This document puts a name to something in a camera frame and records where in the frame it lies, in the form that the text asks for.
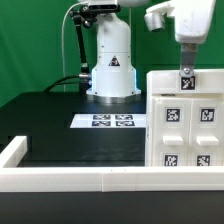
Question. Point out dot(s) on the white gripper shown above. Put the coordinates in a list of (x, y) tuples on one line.
[(192, 20)]

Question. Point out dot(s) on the white cabinet box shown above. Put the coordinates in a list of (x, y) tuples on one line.
[(153, 116)]

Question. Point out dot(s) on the small white tagged block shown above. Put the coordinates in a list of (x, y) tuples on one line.
[(170, 82)]

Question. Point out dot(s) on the white door panel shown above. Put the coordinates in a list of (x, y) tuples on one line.
[(206, 141), (172, 137)]

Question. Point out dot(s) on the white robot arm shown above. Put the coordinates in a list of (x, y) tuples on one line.
[(113, 79)]

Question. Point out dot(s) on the flat white tagged panel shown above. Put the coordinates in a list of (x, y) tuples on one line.
[(109, 121)]

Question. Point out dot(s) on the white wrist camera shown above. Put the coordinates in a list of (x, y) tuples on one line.
[(154, 17)]

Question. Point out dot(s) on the black camera on mount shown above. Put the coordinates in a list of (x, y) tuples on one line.
[(103, 6)]

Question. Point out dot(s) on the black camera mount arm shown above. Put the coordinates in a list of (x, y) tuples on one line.
[(85, 76)]

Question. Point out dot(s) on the white U-shaped fence frame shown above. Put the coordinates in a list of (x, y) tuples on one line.
[(101, 179)]

